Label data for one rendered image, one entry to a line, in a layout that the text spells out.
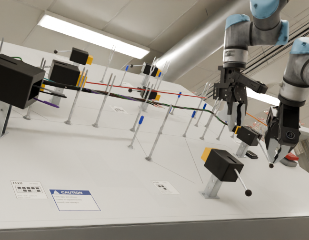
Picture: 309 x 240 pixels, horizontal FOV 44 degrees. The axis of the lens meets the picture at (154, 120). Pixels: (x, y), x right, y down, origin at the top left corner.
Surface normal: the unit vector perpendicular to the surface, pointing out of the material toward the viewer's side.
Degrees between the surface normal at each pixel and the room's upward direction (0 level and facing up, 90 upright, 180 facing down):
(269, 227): 90
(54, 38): 180
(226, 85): 97
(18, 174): 52
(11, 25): 180
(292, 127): 88
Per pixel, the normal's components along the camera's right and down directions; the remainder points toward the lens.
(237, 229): 0.58, -0.43
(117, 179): 0.36, -0.89
